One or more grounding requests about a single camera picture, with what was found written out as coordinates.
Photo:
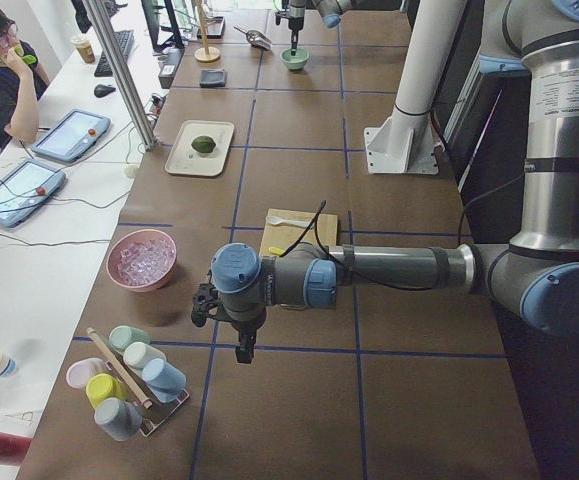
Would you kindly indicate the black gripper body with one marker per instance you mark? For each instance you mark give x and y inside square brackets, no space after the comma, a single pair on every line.
[245,330]
[295,21]

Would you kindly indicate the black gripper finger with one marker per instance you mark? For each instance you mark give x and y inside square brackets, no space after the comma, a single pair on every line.
[294,41]
[245,348]

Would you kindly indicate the green bowl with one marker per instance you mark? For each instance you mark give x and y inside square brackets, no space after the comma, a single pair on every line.
[294,59]

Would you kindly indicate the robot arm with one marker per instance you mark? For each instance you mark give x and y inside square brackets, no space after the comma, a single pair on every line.
[535,275]
[330,11]

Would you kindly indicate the pink bowl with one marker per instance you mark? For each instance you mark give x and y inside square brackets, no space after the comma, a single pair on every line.
[139,236]

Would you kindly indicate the white plastic spoon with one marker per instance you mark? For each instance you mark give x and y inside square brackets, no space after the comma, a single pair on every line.
[277,221]

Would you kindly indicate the metal scoop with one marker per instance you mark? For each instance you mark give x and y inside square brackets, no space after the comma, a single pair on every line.
[255,38]

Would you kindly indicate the clear ice cubes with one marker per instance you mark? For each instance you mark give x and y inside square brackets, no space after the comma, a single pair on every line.
[142,263]

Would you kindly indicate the light blue cup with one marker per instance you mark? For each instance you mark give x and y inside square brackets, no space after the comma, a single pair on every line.
[163,379]

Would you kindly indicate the white cup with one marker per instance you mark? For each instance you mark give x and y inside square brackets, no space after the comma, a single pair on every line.
[138,354]

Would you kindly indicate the wooden mug tree stand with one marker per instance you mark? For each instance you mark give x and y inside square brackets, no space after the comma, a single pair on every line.
[206,53]

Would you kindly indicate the pale green cup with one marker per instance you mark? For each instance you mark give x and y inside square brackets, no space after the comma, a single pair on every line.
[122,336]

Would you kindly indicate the grey folded cloth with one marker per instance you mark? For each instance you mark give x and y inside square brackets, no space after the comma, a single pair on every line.
[212,78]

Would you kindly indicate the bamboo cutting board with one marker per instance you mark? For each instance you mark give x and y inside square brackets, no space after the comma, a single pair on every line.
[281,236]

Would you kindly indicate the white cup rack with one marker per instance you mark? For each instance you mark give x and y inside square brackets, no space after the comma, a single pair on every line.
[155,413]

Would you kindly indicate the black box with label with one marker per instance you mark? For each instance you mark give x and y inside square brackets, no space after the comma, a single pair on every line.
[169,62]

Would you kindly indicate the yellow cup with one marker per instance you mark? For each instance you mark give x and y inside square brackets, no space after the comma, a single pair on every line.
[103,386]

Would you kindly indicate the white support pillar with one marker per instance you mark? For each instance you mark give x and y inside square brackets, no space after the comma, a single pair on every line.
[431,40]

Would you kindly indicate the grey cup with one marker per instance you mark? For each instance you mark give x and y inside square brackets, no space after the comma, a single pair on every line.
[118,418]

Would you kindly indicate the green avocado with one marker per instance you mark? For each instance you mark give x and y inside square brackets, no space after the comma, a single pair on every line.
[203,144]

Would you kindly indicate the white rabbit tray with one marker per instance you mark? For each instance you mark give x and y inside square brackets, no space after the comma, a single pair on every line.
[183,159]

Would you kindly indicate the pink cup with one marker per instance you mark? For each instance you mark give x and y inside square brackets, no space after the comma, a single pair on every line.
[80,372]

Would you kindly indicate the computer mouse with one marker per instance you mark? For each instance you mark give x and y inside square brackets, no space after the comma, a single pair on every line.
[102,90]

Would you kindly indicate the iced coffee cup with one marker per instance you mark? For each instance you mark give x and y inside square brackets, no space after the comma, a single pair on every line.
[84,48]

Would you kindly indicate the near teach pendant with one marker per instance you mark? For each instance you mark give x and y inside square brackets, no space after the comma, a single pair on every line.
[25,189]

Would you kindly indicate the teach pendant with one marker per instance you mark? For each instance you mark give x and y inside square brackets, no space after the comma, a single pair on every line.
[70,138]
[25,189]

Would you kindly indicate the far teach pendant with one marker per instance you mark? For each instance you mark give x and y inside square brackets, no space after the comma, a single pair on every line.
[70,138]

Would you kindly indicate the seated person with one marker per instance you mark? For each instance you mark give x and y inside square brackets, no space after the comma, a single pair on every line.
[23,81]

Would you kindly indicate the white pillar base plate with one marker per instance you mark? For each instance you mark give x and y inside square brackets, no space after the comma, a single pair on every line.
[412,154]

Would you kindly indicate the aluminium frame post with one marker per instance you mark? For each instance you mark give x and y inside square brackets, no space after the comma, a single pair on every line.
[103,28]

